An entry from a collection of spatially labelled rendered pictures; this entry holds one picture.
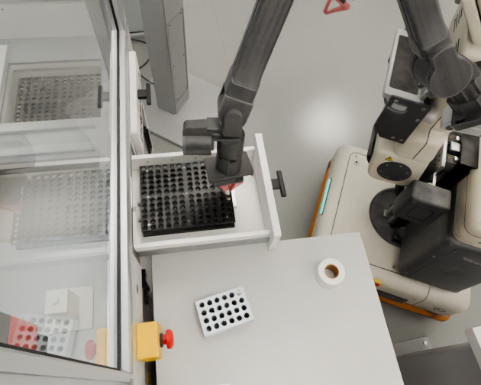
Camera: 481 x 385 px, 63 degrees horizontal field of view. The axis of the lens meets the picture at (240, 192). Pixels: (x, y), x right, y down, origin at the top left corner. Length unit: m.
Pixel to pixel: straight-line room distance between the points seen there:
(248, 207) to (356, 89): 1.62
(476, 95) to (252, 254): 0.63
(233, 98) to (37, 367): 0.53
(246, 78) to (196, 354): 0.64
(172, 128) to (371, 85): 1.23
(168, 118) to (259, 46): 1.50
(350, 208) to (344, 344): 0.80
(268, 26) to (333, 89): 1.79
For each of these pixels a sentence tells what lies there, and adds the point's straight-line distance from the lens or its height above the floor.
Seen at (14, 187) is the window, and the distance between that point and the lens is 0.40.
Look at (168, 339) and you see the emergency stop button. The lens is 0.88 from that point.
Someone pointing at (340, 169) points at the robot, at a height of 0.28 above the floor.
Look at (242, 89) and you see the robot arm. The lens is 0.74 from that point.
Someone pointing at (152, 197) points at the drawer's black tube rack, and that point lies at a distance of 0.98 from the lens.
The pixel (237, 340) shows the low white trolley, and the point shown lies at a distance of 1.02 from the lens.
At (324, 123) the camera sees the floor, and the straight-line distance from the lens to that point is 2.31.
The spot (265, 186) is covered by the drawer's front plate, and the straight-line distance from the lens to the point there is 0.96.
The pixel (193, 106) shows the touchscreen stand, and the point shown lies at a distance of 2.22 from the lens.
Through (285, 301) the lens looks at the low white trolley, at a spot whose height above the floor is 0.76.
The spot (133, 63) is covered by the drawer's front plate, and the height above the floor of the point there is 0.93.
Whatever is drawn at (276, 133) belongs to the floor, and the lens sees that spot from 2.20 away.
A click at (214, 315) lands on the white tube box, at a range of 0.99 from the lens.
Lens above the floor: 1.77
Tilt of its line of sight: 63 degrees down
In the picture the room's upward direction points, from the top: 9 degrees clockwise
